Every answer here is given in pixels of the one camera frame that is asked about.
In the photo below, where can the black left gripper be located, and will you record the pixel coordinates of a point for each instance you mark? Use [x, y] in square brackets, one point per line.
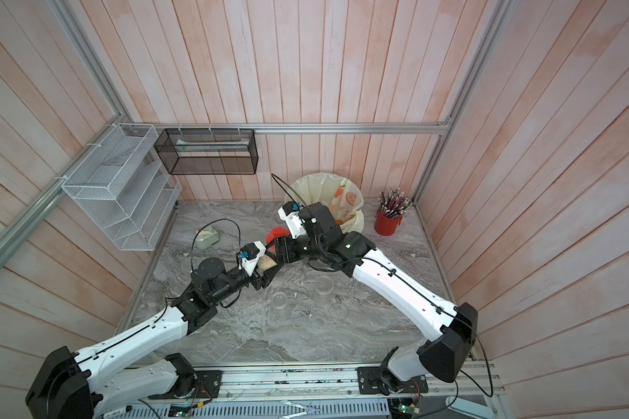
[266, 279]

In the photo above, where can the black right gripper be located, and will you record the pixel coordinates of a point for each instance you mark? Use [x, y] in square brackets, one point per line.
[282, 245]

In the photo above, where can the red lidded oatmeal jar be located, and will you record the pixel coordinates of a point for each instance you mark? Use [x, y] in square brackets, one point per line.
[272, 251]

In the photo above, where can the wide oatmeal jar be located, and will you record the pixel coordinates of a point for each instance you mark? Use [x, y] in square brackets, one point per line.
[324, 286]

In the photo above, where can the small oatmeal jar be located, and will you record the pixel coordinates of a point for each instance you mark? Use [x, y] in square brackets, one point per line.
[279, 301]

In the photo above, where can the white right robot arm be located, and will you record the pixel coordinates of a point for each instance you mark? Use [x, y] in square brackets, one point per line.
[448, 331]

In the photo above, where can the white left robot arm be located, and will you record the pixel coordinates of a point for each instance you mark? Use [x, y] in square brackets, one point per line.
[60, 389]

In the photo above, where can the green small box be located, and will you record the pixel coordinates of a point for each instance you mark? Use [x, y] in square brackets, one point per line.
[206, 238]

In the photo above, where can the cream trash bag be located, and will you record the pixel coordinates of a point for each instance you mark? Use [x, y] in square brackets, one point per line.
[342, 197]

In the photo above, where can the red pencil cup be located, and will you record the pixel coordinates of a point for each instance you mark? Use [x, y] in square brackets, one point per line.
[386, 225]

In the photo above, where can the colored pencils bunch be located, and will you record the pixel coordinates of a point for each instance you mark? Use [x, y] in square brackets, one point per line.
[394, 203]

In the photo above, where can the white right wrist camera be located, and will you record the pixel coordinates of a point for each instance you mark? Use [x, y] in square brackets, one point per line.
[289, 213]

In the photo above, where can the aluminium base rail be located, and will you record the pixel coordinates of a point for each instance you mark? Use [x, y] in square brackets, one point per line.
[288, 382]

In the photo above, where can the black wire mesh basket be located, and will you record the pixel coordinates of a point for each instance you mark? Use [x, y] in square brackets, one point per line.
[208, 151]

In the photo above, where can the white wire mesh shelf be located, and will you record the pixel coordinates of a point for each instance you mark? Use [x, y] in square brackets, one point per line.
[126, 194]

